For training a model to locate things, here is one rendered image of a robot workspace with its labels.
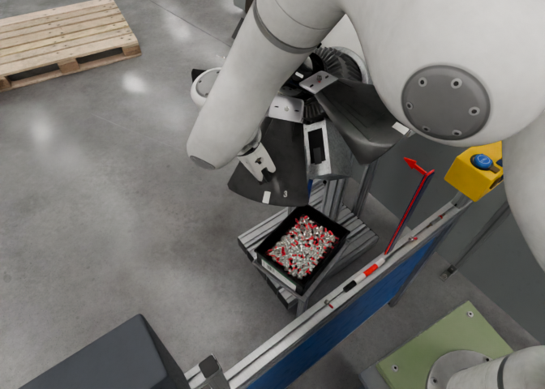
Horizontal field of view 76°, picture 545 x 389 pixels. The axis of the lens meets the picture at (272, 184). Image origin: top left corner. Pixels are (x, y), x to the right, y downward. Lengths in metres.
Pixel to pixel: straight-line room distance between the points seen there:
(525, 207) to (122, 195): 2.18
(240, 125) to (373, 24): 0.28
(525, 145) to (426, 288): 1.68
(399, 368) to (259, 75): 0.62
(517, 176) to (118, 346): 0.48
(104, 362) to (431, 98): 0.47
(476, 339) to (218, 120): 0.68
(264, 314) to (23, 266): 1.31
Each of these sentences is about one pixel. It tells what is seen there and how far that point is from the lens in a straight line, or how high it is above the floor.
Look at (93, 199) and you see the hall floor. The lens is 2.40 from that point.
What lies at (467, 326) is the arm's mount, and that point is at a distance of 0.90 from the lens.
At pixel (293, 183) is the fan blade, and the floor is 0.99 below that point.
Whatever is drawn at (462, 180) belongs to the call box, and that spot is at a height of 1.02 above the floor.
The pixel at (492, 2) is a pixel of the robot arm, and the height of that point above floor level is 1.63.
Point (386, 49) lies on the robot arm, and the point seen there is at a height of 1.59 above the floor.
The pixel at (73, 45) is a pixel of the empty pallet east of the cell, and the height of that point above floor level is 0.14.
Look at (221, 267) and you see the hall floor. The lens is 1.92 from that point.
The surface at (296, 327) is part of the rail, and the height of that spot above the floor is 0.85.
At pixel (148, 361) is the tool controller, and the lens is 0.50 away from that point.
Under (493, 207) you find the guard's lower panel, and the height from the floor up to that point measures 0.54.
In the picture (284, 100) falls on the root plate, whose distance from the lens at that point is 0.96.
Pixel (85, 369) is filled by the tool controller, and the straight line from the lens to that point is 0.54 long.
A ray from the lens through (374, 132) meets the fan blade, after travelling 0.79.
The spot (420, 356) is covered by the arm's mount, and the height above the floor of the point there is 0.95.
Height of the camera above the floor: 1.72
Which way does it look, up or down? 51 degrees down
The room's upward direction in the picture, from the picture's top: straight up
